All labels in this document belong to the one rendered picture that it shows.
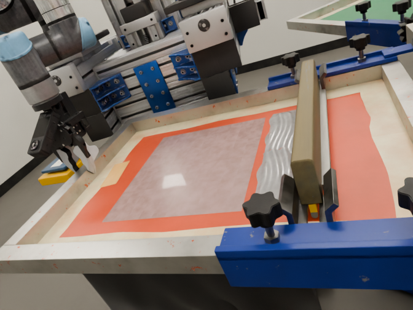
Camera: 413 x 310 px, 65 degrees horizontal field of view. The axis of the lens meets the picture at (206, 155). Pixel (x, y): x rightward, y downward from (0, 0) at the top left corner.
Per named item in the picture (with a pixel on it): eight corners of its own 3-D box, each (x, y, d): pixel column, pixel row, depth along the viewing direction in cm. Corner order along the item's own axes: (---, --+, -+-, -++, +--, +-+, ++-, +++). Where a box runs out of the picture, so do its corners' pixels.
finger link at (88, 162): (111, 160, 87) (90, 132, 83) (99, 173, 82) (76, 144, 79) (103, 163, 88) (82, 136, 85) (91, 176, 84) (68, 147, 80)
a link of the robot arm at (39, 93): (35, 85, 70) (11, 93, 73) (47, 104, 72) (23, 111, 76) (57, 73, 76) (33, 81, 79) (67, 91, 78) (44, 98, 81)
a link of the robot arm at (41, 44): (59, 60, 89) (61, 63, 80) (19, 77, 86) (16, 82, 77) (43, 32, 86) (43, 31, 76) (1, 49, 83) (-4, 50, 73)
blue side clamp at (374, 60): (272, 107, 87) (266, 83, 84) (274, 99, 91) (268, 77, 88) (399, 81, 75) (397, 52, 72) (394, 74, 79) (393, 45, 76)
